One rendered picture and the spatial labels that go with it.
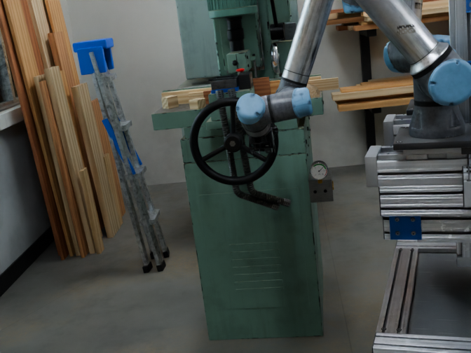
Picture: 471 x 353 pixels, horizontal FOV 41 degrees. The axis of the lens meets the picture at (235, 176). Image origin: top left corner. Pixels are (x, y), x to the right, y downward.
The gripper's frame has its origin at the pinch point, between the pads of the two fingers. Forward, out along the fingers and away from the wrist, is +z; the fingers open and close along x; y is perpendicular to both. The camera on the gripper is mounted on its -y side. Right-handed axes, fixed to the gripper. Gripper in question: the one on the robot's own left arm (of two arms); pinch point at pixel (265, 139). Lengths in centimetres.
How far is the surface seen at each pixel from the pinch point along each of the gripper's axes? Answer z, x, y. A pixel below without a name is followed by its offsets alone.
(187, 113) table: 17.1, -29.1, -17.6
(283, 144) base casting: 24.1, 3.2, -5.6
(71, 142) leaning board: 122, -120, -48
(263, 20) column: 33, -2, -59
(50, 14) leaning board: 131, -140, -133
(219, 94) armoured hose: 4.1, -15.0, -18.3
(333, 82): 28.6, 22.2, -28.8
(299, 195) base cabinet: 33.5, 7.2, 10.6
